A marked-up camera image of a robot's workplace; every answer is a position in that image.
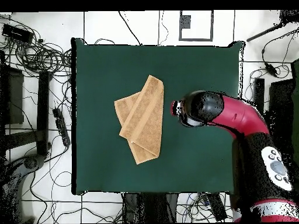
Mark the black stand base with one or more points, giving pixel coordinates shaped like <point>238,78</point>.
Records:
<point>30,162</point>

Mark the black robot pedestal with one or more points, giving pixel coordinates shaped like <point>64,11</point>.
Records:
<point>149,207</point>

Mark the black power adapter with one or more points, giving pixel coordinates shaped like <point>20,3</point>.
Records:
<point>271,69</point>

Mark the black power strip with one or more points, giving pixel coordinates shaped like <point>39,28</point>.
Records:
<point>61,126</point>
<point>217,207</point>

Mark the grey square floor frame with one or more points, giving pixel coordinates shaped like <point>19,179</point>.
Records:
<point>185,22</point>

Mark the black electronics box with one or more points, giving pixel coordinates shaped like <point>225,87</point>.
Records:
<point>17,33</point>

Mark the black equipment case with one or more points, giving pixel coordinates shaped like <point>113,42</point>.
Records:
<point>280,98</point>
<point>15,98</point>

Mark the dark green tablecloth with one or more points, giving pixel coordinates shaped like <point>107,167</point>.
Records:
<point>98,151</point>

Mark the black tripod pole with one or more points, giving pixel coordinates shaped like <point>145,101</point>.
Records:
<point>264,32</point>

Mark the orange terry towel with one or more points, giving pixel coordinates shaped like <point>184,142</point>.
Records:
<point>144,116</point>

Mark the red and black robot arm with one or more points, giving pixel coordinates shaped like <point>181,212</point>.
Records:
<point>243,116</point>

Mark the black stand bar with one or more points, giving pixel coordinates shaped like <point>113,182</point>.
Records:
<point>258,93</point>
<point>43,112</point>

